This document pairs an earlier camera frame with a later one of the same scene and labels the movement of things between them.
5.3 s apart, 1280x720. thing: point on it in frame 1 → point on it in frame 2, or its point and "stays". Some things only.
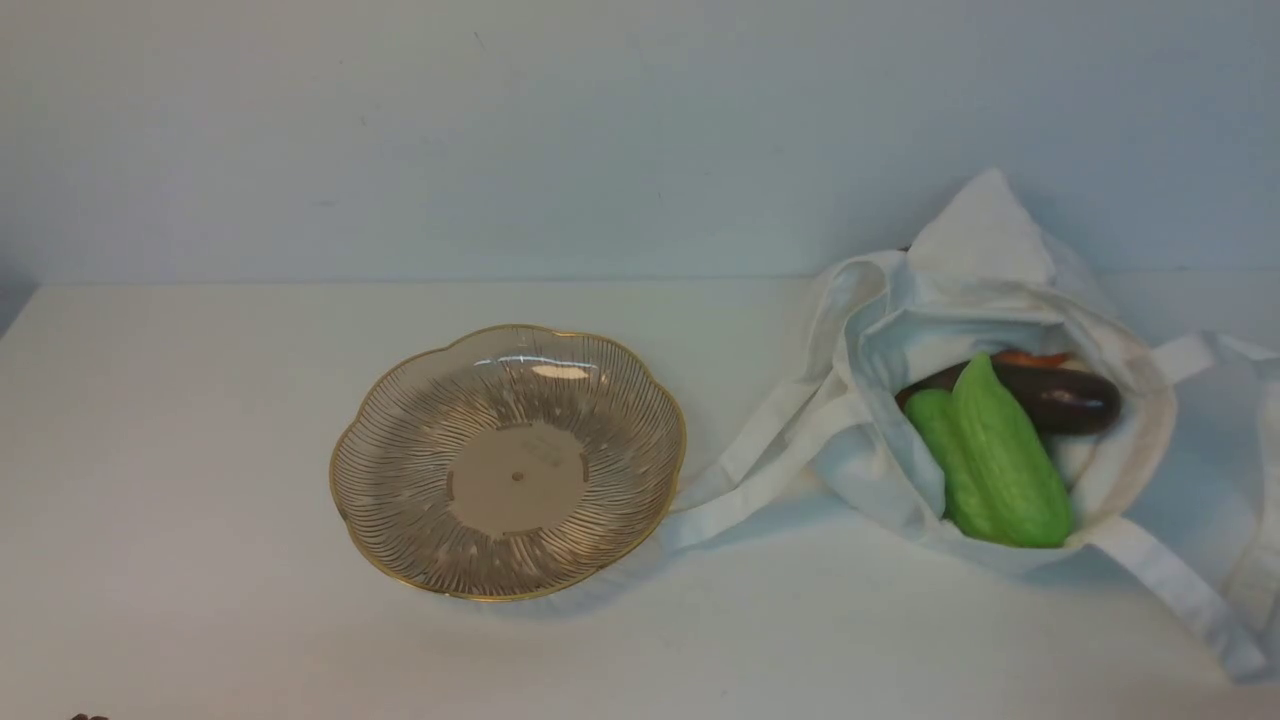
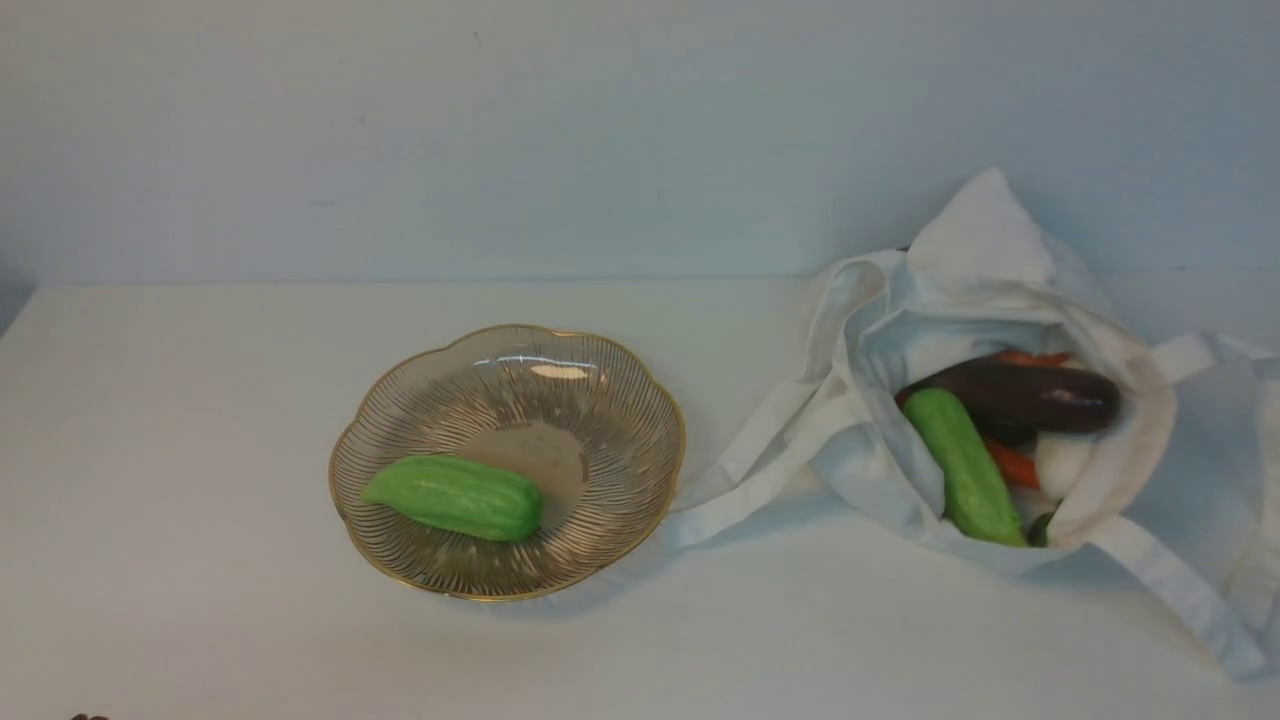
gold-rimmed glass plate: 507,462 stays
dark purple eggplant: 1065,402 stays
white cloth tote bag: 1181,490 stays
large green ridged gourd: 1002,483 → 461,495
